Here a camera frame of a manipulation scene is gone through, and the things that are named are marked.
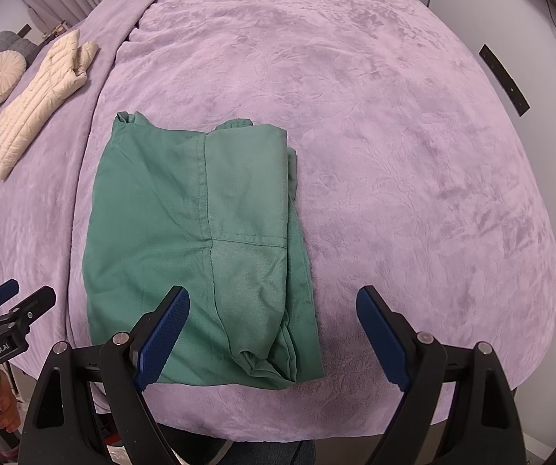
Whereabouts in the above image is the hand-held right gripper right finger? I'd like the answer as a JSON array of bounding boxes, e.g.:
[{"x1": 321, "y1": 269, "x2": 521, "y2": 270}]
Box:
[{"x1": 355, "y1": 285, "x2": 525, "y2": 465}]

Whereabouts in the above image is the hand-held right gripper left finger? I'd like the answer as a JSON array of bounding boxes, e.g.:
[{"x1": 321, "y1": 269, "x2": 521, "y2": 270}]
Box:
[{"x1": 18, "y1": 285, "x2": 190, "y2": 465}]

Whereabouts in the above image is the green work jacket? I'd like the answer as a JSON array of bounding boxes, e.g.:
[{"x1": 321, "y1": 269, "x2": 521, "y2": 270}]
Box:
[{"x1": 83, "y1": 110, "x2": 326, "y2": 391}]

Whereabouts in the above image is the purple plush blanket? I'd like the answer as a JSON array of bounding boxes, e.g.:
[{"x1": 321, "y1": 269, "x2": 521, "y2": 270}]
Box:
[{"x1": 0, "y1": 0, "x2": 556, "y2": 444}]

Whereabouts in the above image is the cream puffer jacket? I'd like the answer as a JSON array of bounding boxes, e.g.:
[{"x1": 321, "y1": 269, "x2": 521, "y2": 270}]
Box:
[{"x1": 0, "y1": 29, "x2": 100, "y2": 180}]

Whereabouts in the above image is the grey quilted headboard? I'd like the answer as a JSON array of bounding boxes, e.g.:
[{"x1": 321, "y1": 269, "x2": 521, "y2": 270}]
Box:
[{"x1": 0, "y1": 30, "x2": 37, "y2": 156}]

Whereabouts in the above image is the black wall strip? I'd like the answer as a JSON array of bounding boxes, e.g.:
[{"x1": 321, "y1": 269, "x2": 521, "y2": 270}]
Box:
[{"x1": 479, "y1": 43, "x2": 531, "y2": 117}]

